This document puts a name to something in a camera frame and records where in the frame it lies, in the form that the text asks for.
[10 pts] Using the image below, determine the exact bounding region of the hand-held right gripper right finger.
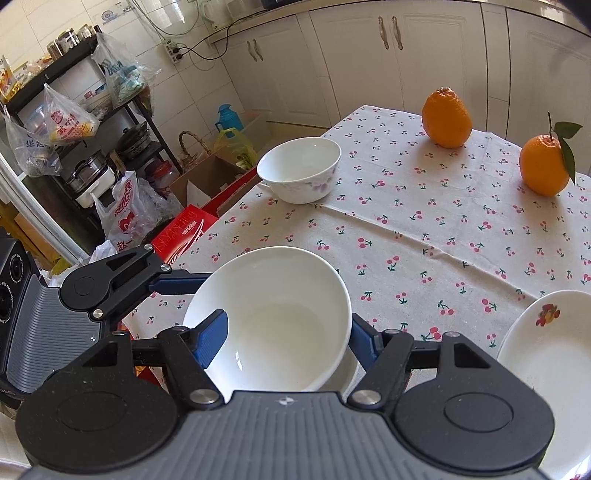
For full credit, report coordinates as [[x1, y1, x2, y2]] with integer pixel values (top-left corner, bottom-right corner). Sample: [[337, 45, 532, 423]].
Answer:
[[347, 313, 495, 409]]

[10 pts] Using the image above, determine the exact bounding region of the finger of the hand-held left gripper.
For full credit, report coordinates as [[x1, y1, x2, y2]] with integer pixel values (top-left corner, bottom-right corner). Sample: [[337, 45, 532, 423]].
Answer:
[[91, 244, 213, 323]]

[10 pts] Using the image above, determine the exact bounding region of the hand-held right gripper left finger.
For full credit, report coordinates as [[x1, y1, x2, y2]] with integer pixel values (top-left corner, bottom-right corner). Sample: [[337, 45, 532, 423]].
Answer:
[[81, 310, 230, 411]]

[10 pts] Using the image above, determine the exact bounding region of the plain white bowl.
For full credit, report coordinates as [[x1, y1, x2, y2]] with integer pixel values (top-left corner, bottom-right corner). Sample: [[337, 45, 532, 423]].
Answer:
[[318, 344, 362, 394]]

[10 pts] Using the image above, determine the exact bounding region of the white bowl pink floral print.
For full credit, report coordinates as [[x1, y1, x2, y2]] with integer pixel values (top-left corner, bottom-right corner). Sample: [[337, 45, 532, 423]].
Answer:
[[182, 246, 352, 394]]

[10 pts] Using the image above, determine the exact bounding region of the small white fruit-print plate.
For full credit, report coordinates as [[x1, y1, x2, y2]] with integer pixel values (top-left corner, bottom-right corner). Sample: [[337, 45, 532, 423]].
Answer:
[[496, 290, 591, 480]]

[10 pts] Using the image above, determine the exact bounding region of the red cardboard box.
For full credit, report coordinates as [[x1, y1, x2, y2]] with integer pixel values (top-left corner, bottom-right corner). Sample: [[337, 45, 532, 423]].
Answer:
[[150, 168, 262, 268]]

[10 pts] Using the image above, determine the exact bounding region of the white plastic bag red print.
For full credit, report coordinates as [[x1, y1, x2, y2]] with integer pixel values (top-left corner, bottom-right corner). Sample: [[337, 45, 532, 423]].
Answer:
[[92, 171, 160, 245]]

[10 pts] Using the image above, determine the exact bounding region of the red-lid plastic jar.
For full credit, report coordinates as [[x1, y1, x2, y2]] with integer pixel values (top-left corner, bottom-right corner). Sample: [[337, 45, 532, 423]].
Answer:
[[148, 161, 181, 195]]

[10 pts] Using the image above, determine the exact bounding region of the brown cardboard box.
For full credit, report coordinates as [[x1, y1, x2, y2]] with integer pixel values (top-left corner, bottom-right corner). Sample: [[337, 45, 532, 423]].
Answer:
[[168, 148, 250, 208]]

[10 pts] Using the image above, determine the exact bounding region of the cherry-print tablecloth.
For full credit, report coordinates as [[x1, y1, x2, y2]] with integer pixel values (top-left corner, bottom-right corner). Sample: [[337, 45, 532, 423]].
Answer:
[[121, 105, 591, 480]]

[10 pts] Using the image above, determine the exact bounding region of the black cooking pot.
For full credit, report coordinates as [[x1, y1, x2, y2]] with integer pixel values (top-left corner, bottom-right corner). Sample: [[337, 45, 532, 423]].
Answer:
[[115, 127, 151, 160]]

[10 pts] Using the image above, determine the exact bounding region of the yellow-green plastic bag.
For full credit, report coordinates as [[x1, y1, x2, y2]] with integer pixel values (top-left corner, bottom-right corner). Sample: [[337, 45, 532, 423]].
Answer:
[[213, 128, 257, 169]]

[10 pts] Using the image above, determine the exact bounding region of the steel steamer pot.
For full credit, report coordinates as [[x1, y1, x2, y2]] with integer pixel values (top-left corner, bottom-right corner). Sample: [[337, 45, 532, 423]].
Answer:
[[65, 152, 109, 190]]

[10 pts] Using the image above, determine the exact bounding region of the white bowl purple floral print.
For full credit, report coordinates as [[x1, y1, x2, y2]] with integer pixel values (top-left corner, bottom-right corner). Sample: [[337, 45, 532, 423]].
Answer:
[[257, 137, 342, 204]]

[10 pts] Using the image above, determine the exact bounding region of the blue thermos flask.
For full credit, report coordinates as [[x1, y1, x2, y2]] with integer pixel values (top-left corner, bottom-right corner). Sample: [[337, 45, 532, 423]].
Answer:
[[216, 104, 245, 132]]

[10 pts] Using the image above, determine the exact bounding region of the clear plastic bag dark print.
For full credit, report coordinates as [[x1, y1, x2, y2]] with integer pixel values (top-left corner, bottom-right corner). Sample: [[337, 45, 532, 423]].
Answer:
[[4, 111, 63, 178]]

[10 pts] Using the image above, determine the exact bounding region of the plastic bag orange red print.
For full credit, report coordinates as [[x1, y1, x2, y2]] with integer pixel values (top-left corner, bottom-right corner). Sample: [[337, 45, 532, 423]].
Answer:
[[44, 83, 100, 144]]

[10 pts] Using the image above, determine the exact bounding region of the clear plastic bag blue print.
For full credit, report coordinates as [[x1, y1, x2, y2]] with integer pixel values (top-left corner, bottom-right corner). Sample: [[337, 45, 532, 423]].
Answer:
[[92, 32, 162, 104]]

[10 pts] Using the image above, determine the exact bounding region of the orange without leaf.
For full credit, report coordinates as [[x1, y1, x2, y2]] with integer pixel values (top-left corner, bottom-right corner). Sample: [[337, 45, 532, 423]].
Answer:
[[421, 87, 472, 148]]

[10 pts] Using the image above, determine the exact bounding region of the black metal shelf rack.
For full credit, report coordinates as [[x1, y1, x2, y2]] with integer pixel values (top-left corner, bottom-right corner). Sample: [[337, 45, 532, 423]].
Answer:
[[0, 34, 183, 232]]

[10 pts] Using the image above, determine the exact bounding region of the orange with green leaves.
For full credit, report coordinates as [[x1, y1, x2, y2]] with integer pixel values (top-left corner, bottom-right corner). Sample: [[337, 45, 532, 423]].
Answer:
[[519, 111, 583, 198]]

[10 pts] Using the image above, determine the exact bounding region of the clear jug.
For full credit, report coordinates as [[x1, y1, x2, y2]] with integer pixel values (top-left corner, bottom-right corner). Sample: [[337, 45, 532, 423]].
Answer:
[[201, 0, 232, 31]]

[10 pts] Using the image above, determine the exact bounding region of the beige kitchen countertop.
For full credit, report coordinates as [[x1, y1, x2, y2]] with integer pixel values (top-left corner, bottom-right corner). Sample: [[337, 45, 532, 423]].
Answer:
[[208, 0, 555, 43]]

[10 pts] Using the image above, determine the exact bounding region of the white kitchen cabinet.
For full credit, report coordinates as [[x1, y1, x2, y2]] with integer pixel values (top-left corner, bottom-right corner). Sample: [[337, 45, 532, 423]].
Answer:
[[210, 0, 591, 195]]

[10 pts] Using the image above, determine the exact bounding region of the wicker basket with handle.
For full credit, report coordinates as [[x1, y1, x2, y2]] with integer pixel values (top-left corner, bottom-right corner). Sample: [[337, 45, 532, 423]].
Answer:
[[178, 130, 213, 171]]

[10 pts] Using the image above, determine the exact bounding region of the black power cable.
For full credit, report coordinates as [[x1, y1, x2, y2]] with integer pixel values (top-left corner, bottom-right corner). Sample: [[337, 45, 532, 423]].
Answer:
[[178, 21, 234, 61]]

